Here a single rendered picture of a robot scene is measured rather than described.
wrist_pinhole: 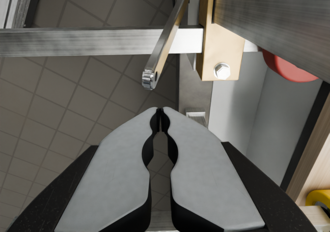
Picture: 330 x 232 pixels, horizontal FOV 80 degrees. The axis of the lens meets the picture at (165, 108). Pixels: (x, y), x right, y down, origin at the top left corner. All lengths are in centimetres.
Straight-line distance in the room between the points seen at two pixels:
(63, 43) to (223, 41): 19
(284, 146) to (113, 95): 99
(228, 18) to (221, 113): 43
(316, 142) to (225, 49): 20
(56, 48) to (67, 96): 109
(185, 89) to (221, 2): 27
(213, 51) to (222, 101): 34
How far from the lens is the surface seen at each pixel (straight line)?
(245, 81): 58
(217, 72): 26
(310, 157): 39
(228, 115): 62
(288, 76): 26
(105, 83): 125
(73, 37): 28
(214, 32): 26
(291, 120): 51
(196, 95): 47
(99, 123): 141
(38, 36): 30
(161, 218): 33
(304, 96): 47
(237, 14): 18
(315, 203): 43
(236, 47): 27
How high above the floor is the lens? 111
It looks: 60 degrees down
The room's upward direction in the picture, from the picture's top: 177 degrees clockwise
